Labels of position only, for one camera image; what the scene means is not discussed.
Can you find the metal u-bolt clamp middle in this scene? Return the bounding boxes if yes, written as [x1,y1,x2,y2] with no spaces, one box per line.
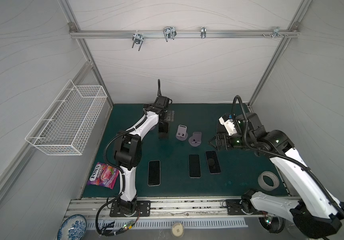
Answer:
[163,26,177,42]

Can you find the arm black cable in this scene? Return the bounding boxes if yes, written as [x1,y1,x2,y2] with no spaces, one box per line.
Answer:
[231,95,344,240]
[95,79,162,236]

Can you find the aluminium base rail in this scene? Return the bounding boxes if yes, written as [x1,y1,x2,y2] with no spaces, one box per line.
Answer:
[65,196,309,221]

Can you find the metal u-bolt clamp left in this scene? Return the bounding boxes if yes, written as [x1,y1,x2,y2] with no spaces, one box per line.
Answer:
[132,33,144,51]

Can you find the metal bracket right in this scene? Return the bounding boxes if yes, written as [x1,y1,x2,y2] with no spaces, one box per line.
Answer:
[262,27,289,39]

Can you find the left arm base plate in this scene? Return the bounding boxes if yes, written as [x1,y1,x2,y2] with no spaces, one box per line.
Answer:
[110,199,151,218]

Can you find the white vented cable duct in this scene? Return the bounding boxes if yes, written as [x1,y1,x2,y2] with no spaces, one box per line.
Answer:
[87,217,249,231]

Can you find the metal clamp small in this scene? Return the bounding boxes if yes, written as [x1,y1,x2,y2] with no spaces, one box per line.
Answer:
[201,27,207,39]

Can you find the grey round stand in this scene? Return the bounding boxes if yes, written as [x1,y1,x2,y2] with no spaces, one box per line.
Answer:
[189,132,202,147]
[176,125,188,141]

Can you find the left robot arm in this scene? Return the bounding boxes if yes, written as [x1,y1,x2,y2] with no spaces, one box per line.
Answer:
[114,96,173,215]

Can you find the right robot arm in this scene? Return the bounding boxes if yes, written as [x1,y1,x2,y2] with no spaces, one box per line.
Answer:
[209,113,344,239]

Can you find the purple edged black phone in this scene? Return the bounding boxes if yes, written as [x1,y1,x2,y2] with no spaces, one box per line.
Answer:
[205,151,221,174]

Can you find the purple snack packet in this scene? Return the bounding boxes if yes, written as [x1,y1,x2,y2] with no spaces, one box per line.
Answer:
[87,162,119,190]

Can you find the aluminium top crossbar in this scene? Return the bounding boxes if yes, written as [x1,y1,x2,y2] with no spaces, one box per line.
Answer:
[70,29,301,39]

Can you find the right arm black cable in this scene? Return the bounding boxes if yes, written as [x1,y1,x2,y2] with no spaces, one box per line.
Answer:
[231,95,344,240]

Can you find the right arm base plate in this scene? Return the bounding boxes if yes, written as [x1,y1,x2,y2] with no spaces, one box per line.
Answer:
[225,199,264,216]

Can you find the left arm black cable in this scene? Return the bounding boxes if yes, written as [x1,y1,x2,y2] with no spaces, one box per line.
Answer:
[95,79,162,236]

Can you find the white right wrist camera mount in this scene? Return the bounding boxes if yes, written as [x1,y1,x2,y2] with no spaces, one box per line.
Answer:
[219,114,240,136]

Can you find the white tape roll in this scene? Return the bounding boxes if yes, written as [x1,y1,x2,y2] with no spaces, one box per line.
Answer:
[258,171,280,191]

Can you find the metal u-bolt clamp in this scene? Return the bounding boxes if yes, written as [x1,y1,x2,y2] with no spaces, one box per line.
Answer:
[132,33,144,51]
[163,26,177,42]

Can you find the small round beige container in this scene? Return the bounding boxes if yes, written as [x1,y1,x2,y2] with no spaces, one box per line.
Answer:
[171,222,185,238]

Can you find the white wire basket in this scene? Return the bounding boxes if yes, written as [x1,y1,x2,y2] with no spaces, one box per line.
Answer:
[25,80,107,156]

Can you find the blue white ceramic plate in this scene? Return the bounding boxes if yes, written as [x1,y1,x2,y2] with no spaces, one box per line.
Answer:
[57,214,87,240]

